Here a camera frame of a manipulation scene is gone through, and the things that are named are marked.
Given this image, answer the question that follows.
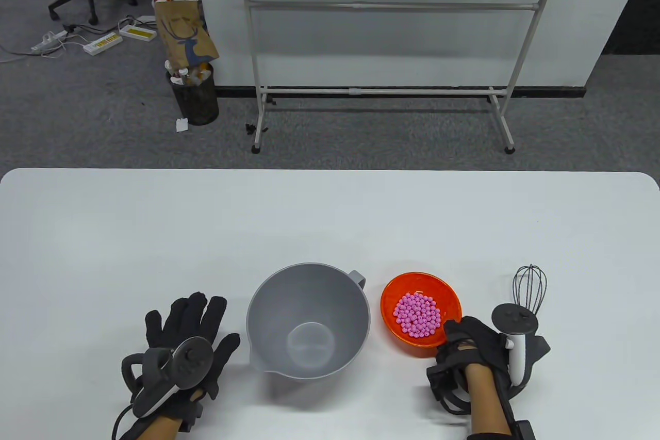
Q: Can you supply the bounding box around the person's right forearm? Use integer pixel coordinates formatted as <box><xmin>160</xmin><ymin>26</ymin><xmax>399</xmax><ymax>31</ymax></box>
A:
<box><xmin>465</xmin><ymin>363</ymin><xmax>510</xmax><ymax>440</ymax></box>

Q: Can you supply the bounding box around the pile of pink plastic beads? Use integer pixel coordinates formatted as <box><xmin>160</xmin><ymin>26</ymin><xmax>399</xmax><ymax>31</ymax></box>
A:
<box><xmin>393</xmin><ymin>292</ymin><xmax>442</xmax><ymax>339</ymax></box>

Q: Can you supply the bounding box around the white power strip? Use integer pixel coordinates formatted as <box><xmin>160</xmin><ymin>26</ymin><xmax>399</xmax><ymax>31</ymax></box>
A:
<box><xmin>30</xmin><ymin>30</ymin><xmax>68</xmax><ymax>54</ymax></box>

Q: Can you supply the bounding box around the orange plastic bowl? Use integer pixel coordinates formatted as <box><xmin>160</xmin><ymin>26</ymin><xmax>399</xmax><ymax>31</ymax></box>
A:
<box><xmin>381</xmin><ymin>272</ymin><xmax>463</xmax><ymax>358</ymax></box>

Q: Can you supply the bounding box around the black whisk with wooden handle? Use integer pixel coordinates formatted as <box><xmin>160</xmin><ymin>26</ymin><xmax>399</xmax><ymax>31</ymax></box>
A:
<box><xmin>511</xmin><ymin>264</ymin><xmax>549</xmax><ymax>318</ymax></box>

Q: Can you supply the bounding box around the yellow label power strip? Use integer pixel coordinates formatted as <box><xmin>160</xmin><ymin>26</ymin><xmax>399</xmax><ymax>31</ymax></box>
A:
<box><xmin>83</xmin><ymin>32</ymin><xmax>124</xmax><ymax>56</ymax></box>
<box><xmin>119</xmin><ymin>20</ymin><xmax>158</xmax><ymax>42</ymax></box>

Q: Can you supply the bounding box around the person's left forearm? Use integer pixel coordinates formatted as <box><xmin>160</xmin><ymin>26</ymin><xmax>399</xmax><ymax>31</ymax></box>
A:
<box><xmin>146</xmin><ymin>416</ymin><xmax>183</xmax><ymax>440</ymax></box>

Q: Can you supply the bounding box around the grey salad bowl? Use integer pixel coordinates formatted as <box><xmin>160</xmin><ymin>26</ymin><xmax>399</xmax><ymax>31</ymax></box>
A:
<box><xmin>246</xmin><ymin>263</ymin><xmax>371</xmax><ymax>380</ymax></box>

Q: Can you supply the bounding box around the black mesh waste bin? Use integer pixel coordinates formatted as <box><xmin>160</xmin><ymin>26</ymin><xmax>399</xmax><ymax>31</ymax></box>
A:
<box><xmin>166</xmin><ymin>62</ymin><xmax>220</xmax><ymax>126</ymax></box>

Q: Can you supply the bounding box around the person's left hand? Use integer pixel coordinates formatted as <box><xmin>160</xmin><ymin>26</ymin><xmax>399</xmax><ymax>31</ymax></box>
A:
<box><xmin>144</xmin><ymin>292</ymin><xmax>241</xmax><ymax>433</ymax></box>

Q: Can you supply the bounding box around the person's right hand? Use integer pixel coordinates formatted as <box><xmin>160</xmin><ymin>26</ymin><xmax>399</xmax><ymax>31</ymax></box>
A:
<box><xmin>436</xmin><ymin>316</ymin><xmax>514</xmax><ymax>386</ymax></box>

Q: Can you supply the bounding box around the grey left hand controller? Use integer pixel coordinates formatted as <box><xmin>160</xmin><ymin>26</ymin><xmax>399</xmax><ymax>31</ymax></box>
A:
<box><xmin>121</xmin><ymin>336</ymin><xmax>215</xmax><ymax>419</ymax></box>

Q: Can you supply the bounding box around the black right wrist band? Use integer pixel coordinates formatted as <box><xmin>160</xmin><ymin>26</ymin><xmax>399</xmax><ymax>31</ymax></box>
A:
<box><xmin>426</xmin><ymin>362</ymin><xmax>473</xmax><ymax>415</ymax></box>

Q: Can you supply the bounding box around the brown paper bag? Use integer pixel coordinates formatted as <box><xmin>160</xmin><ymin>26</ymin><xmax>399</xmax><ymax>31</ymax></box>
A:
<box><xmin>153</xmin><ymin>0</ymin><xmax>220</xmax><ymax>66</ymax></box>

